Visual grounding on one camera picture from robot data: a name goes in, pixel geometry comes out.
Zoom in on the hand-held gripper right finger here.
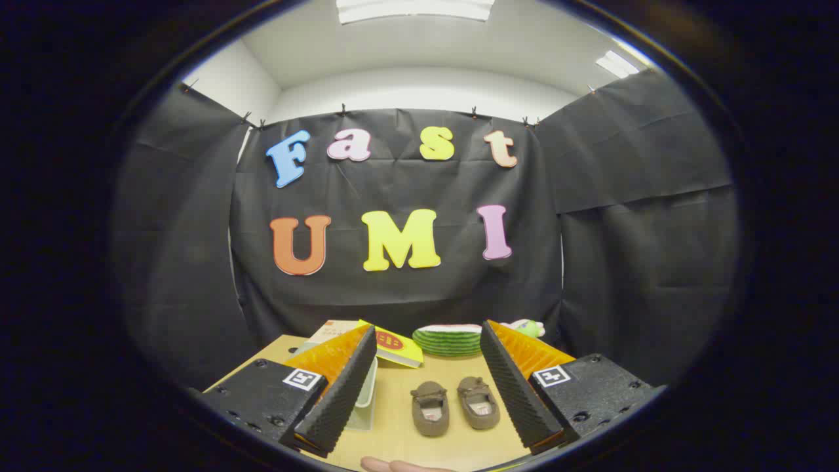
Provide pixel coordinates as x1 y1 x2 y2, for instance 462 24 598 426
480 319 668 455

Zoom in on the small ceiling light panel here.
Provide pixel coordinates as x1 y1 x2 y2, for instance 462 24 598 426
595 51 640 79

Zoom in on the large ceiling light panel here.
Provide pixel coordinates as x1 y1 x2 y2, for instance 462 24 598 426
336 0 496 24

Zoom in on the beige book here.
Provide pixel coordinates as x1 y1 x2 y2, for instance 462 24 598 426
307 320 361 346

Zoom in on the watermelon slice plush toy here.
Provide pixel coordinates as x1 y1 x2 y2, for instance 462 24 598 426
412 324 484 358

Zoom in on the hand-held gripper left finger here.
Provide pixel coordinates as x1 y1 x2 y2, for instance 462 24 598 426
190 323 379 458

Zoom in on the brown fuzzy shoe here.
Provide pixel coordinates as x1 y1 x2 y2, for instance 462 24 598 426
457 376 501 430
411 382 450 437

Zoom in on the pink and green plush toy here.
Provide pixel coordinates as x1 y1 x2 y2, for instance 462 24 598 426
503 319 546 339

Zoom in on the white fabric storage box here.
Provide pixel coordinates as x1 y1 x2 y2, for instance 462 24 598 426
344 357 379 431

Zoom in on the yellow book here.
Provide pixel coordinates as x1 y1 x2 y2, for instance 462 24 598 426
357 319 425 369

